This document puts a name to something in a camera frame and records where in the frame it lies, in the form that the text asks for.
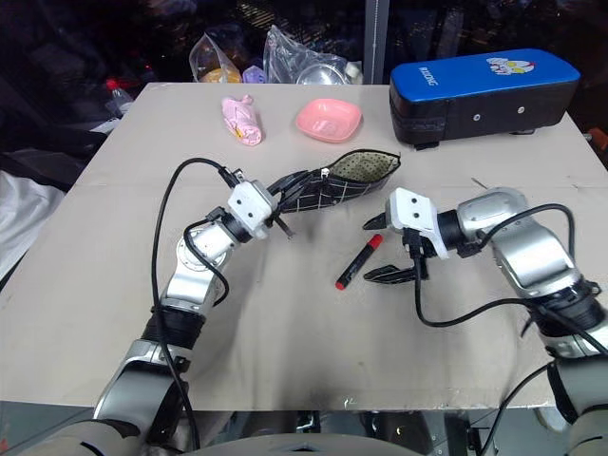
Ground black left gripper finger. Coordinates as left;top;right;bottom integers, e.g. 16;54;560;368
271;212;295;240
268;171;310;197

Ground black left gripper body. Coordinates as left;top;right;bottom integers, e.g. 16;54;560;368
265;188;286;229

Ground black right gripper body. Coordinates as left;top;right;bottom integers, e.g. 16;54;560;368
400;228;436;282

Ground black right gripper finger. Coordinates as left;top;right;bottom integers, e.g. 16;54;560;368
363;213;391;234
363;263;415;285

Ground black checkered pencil pouch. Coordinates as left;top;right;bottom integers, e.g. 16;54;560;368
268;150;403;222

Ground plastic bag with fruit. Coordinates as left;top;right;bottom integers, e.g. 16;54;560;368
188;26;251;86

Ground black marker with red cap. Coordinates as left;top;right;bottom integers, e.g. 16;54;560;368
334;233;385;291

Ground pink plastic bowl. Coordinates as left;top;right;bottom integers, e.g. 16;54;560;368
294;98;363;145

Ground pink rolled cloth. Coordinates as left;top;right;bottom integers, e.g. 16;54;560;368
220;94;265;147

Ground clear plastic bag with metal bowl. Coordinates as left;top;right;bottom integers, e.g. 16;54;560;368
263;24;355;86

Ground blue and black padded box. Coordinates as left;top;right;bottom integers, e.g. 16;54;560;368
389;47;581;147

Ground grey metal pole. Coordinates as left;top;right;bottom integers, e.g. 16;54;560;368
363;0;391;86

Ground clear bottle with red cap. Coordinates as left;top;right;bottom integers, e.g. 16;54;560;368
104;78;135;118

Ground white cloth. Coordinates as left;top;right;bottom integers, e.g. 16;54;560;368
0;168;66;281

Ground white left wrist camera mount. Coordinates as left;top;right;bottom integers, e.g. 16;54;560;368
226;180;279;239

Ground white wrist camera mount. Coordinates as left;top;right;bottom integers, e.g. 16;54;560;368
385;187;450;260
226;180;279;239

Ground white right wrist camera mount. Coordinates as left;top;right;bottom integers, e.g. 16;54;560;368
385;187;450;260

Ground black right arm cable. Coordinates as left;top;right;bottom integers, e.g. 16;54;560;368
402;203;608;357

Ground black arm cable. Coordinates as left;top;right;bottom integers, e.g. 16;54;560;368
150;158;248;450
402;203;608;357

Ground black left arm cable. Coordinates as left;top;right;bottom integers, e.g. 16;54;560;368
150;158;248;450

